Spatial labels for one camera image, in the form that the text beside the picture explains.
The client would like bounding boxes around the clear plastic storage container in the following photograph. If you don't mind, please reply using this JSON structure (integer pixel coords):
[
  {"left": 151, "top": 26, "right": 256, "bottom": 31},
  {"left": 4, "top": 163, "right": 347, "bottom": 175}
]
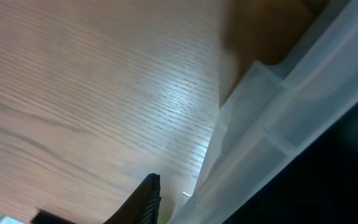
[{"left": 171, "top": 1, "right": 358, "bottom": 223}]

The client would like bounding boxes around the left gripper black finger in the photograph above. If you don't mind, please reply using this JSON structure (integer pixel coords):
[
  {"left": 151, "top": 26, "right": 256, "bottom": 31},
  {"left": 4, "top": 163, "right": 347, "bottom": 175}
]
[{"left": 30, "top": 173, "right": 162, "bottom": 224}]

